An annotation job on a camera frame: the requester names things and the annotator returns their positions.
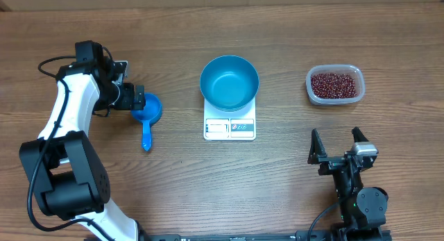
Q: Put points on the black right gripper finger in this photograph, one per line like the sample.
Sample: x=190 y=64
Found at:
x=358 y=136
x=317 y=152

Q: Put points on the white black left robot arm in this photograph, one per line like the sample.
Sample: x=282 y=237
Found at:
x=68 y=183

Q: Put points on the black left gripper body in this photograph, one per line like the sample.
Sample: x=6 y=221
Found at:
x=120 y=96

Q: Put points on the white digital kitchen scale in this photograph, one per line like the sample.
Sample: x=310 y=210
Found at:
x=219 y=125

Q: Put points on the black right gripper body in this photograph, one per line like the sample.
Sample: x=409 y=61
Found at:
x=331 y=164

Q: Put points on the red beans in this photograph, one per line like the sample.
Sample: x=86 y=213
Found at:
x=333 y=86

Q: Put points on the blue metal bowl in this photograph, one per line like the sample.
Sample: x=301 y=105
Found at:
x=229 y=82

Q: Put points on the blue plastic measuring scoop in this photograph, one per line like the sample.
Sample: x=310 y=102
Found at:
x=150 y=115

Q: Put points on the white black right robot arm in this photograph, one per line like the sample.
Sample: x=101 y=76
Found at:
x=363 y=209

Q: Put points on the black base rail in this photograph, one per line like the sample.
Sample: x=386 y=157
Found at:
x=236 y=238

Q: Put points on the clear plastic food container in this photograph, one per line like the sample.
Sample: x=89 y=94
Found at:
x=355 y=72

